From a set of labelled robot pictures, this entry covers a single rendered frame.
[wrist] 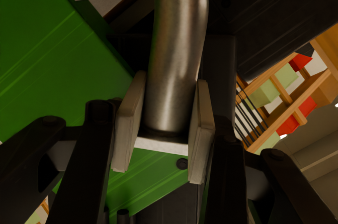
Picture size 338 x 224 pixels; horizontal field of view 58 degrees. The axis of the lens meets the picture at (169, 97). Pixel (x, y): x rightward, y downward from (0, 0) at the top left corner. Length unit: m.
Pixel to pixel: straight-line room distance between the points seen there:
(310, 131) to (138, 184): 9.50
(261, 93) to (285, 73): 0.46
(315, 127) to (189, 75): 9.54
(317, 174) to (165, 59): 7.75
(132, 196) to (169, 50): 0.13
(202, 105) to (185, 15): 0.05
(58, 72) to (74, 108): 0.03
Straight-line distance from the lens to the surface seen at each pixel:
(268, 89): 3.55
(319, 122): 9.68
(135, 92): 0.16
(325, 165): 7.83
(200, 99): 0.16
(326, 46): 0.99
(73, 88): 0.22
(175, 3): 0.16
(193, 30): 0.16
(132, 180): 0.25
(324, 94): 4.22
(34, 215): 6.71
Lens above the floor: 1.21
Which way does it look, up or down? 1 degrees down
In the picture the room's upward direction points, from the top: 145 degrees clockwise
